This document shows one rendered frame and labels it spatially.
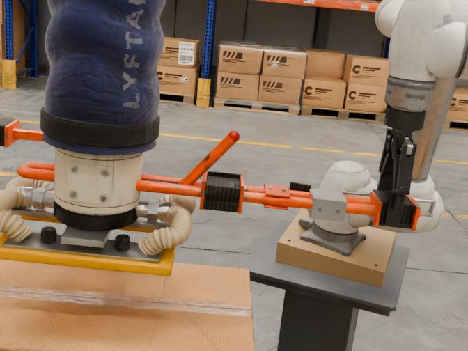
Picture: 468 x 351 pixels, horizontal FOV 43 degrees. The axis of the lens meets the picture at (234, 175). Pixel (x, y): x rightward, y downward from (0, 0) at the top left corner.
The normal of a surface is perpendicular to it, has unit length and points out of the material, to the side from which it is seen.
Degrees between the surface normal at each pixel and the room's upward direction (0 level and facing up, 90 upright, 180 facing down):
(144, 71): 107
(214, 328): 0
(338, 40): 90
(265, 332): 0
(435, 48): 90
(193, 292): 0
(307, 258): 90
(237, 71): 93
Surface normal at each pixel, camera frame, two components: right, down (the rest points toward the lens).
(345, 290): 0.09, -0.95
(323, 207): 0.00, 0.30
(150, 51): 0.78, 0.29
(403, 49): -0.67, 0.18
